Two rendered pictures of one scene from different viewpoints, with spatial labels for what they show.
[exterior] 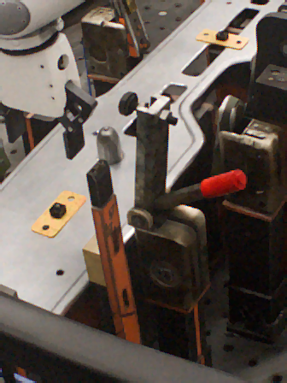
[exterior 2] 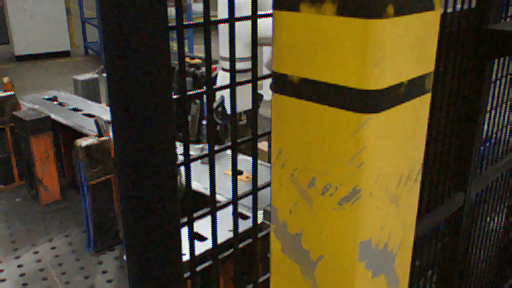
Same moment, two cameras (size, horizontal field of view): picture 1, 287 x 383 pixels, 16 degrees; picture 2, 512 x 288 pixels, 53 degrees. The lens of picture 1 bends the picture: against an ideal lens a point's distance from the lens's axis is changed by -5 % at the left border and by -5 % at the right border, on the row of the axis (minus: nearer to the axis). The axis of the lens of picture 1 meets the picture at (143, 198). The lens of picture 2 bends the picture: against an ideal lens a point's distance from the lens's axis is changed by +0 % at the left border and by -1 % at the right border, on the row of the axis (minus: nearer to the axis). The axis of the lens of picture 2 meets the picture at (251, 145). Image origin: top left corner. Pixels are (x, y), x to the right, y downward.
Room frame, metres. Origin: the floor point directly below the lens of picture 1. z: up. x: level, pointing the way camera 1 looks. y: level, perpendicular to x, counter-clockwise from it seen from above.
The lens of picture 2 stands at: (0.82, 1.28, 1.53)
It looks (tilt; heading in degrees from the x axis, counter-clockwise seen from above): 21 degrees down; 279
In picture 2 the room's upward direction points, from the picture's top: straight up
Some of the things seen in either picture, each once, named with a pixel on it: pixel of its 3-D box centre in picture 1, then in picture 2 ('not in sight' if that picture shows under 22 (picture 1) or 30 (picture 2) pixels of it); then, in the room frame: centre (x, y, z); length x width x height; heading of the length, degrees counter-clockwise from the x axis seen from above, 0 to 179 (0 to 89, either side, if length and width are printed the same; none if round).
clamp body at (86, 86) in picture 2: not in sight; (90, 118); (1.80, -0.64, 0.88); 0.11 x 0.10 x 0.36; 55
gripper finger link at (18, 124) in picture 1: (6, 114); (220, 126); (1.07, 0.15, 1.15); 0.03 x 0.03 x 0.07; 54
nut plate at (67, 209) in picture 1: (57, 210); (239, 173); (1.03, 0.11, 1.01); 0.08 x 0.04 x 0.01; 144
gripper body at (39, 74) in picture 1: (32, 67); (237, 87); (1.03, 0.11, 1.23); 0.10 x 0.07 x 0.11; 54
